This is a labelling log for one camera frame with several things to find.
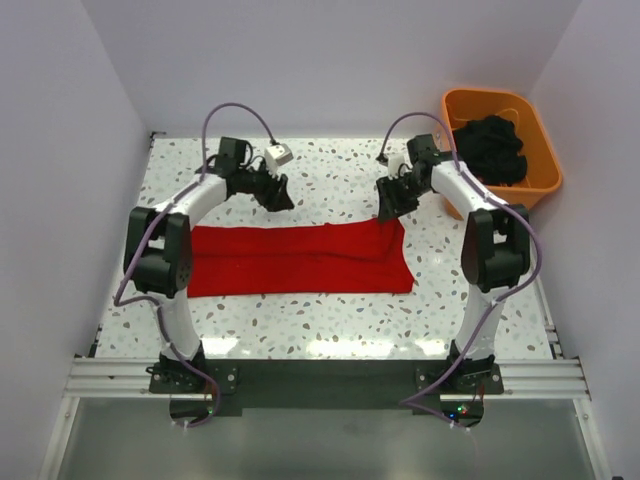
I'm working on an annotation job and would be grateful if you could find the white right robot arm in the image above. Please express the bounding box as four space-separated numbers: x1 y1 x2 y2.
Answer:
376 135 532 395

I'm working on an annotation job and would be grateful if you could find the red t-shirt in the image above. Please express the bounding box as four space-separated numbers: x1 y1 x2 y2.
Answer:
187 219 414 298

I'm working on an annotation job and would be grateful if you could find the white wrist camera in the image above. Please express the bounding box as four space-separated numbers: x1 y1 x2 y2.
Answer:
387 153 405 179
264 144 293 175

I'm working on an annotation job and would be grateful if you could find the orange plastic basket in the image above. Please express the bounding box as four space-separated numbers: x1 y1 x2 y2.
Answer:
441 88 563 209

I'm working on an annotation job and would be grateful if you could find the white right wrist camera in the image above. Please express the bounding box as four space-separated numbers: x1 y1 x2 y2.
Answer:
387 153 405 179

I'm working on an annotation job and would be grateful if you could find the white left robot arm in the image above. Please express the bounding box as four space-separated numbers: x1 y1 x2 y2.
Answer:
114 137 293 394

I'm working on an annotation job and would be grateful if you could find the aluminium frame rail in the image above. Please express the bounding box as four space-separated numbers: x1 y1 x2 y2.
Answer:
63 357 591 400

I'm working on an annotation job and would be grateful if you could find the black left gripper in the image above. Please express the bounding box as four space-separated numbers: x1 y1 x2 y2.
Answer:
236 159 294 213

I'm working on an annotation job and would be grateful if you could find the black clothes pile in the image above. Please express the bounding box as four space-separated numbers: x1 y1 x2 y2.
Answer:
453 115 528 186

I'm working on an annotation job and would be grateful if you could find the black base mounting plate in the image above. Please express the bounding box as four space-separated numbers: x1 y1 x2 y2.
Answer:
146 358 505 426

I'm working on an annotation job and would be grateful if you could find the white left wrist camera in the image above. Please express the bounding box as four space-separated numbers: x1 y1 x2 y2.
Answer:
264 144 293 175

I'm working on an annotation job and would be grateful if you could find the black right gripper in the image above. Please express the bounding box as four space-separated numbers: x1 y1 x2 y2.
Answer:
377 173 431 224

